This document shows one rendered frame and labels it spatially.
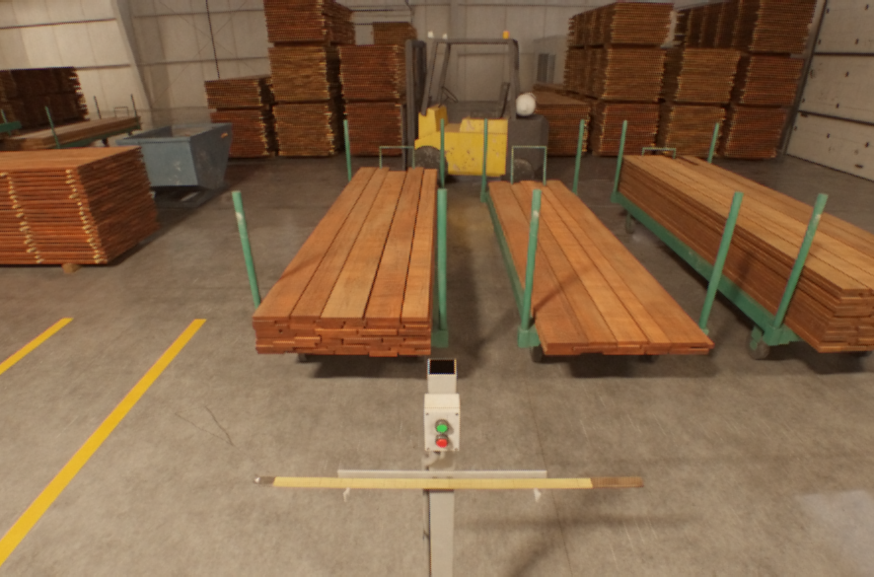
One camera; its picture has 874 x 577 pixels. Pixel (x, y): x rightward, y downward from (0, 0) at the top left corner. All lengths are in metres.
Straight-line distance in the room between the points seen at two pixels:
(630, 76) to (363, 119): 5.35
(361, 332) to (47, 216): 4.07
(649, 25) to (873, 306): 7.92
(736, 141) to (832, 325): 8.56
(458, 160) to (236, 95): 5.05
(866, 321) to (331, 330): 3.00
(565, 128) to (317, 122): 5.00
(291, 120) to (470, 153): 4.24
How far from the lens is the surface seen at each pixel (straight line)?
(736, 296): 3.88
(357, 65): 9.83
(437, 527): 1.34
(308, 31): 10.04
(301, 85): 10.09
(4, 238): 6.34
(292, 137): 10.21
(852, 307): 3.31
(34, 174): 5.78
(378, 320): 2.47
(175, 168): 7.48
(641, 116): 10.58
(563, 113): 9.99
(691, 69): 10.78
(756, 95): 11.51
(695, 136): 11.03
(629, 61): 10.42
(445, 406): 0.97
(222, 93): 10.61
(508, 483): 1.17
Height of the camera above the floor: 1.90
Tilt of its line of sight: 27 degrees down
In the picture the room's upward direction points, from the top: straight up
